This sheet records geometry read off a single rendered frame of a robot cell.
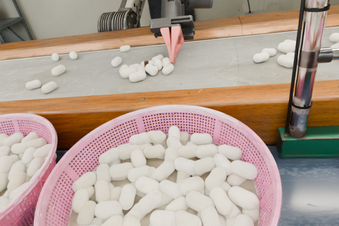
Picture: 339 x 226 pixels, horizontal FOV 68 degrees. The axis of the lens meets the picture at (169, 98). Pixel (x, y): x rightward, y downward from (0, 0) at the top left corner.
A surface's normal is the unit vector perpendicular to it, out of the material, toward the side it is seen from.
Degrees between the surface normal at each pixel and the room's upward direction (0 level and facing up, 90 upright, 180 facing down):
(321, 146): 90
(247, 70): 0
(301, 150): 90
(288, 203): 0
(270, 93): 0
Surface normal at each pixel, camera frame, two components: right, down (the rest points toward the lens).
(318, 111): -0.12, 0.55
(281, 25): -0.19, -0.21
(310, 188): -0.15, -0.83
